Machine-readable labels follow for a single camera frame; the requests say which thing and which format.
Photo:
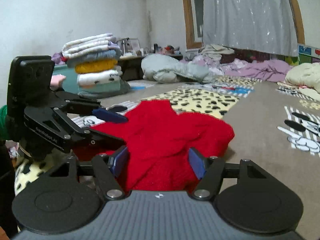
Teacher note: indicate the wooden window frame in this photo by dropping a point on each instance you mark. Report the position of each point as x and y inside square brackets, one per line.
[193, 41]

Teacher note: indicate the teal storage box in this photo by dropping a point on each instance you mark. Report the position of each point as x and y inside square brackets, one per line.
[97, 91]

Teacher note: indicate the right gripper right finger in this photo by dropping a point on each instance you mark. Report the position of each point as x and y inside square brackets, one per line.
[209, 173]

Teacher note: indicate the cream white duvet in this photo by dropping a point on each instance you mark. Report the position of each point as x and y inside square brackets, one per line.
[306, 74]

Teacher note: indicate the light blue folded garment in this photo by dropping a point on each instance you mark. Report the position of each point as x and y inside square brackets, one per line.
[99, 55]

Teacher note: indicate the red knitted sweater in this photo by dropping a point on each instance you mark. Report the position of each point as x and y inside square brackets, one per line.
[158, 140]

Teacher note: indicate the purple crumpled sheet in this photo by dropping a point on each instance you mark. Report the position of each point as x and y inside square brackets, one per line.
[268, 70]

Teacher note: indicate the dark low side table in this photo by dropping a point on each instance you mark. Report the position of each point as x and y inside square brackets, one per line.
[132, 64]

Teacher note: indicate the mustard yellow folded sweater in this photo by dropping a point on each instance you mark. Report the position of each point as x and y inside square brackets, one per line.
[95, 66]

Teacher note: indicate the striped white folded blanket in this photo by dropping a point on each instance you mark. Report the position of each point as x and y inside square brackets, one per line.
[91, 44]

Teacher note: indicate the white printed folded garment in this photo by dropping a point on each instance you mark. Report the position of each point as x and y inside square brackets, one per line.
[107, 76]

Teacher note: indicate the cartoon mouse bed blanket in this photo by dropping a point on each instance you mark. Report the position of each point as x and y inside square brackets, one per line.
[270, 187]

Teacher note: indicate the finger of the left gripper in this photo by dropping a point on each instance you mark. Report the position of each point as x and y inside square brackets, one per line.
[100, 142]
[109, 116]

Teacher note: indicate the colourful foam mat box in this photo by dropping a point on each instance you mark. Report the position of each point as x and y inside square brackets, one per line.
[307, 54]

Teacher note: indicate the light grey puffy jacket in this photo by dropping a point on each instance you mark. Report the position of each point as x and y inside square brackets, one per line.
[183, 72]

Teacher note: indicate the grey starry curtain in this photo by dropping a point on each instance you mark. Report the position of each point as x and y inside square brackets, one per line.
[261, 25]

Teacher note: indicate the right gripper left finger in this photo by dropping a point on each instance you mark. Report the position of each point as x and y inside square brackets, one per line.
[107, 169]

